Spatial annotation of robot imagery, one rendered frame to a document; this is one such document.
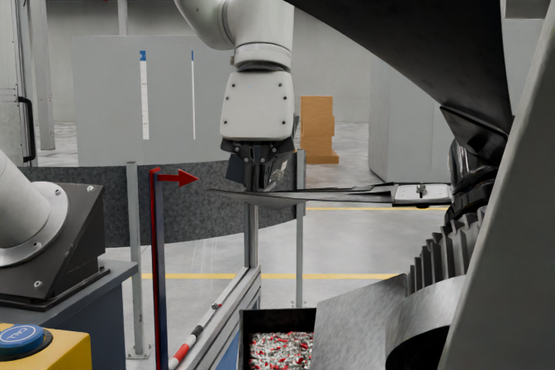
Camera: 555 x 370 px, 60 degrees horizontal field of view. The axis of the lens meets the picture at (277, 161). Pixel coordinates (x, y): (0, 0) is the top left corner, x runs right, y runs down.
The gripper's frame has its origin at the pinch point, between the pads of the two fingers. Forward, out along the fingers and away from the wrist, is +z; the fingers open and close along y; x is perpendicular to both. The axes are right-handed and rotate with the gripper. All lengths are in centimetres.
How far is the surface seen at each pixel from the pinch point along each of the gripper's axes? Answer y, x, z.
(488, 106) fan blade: 26.6, -19.0, -5.1
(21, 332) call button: -13.9, -25.6, 17.3
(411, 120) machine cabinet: 59, 595, -157
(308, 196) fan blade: 8.9, -8.7, 2.9
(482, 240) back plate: 22.5, -36.7, 7.3
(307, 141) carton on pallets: -112, 782, -164
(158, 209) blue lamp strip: -12.3, -3.8, 4.9
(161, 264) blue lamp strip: -12.4, -1.3, 12.4
